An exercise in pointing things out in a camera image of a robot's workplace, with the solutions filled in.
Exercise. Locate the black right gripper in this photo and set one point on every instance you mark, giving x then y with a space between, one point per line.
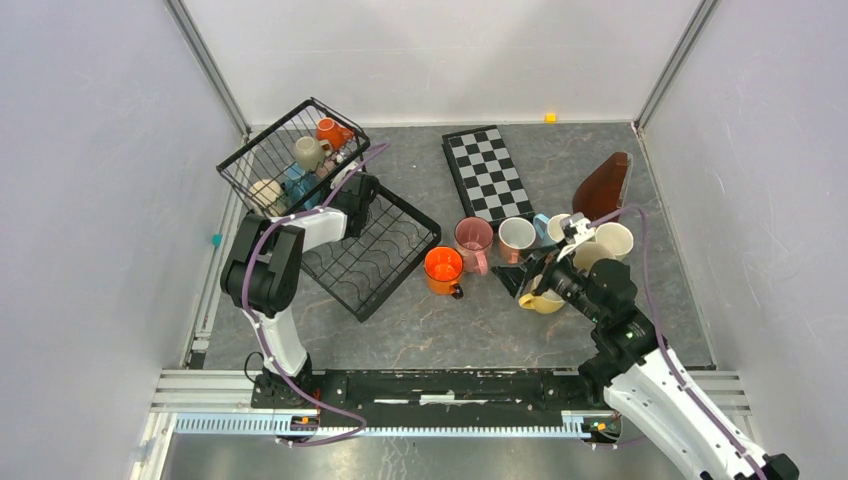
515 277

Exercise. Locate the light blue mug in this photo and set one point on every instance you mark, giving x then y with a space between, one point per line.
548 229

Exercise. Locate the salmon pink mug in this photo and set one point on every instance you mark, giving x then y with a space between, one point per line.
515 235

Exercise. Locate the yellow cup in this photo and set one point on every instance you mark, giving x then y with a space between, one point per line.
546 303

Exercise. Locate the pink floral mug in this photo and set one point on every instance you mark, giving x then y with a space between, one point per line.
474 238

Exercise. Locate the orange cup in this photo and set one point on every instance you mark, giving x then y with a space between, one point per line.
444 269

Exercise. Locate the yellow mug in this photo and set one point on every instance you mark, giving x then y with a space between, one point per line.
616 238

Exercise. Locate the tan tall cup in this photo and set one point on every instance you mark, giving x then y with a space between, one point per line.
588 253

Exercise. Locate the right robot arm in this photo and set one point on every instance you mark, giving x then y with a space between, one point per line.
637 374

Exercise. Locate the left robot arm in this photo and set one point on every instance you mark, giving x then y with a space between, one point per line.
261 273

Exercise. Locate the black dish rack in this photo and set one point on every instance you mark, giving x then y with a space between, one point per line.
361 273

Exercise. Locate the pale pink mug in rack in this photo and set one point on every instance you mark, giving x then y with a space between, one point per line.
327 166

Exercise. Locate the blue cup in rack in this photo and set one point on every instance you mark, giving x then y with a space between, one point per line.
297 183

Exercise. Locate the cream mug in rack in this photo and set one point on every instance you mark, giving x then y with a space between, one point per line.
266 197

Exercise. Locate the brown wedge object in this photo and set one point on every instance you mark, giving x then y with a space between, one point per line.
601 193

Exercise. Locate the black white chessboard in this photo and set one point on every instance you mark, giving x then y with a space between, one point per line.
487 182

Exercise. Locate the orange mug in basket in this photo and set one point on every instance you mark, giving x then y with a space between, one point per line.
331 134

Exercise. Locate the beige mug in basket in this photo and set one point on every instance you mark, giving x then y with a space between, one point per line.
310 153

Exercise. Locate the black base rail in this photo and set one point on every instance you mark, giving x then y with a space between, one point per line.
437 399

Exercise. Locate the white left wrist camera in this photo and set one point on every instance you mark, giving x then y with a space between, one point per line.
338 179

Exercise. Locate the black wire basket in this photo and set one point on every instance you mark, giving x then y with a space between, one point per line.
268 154

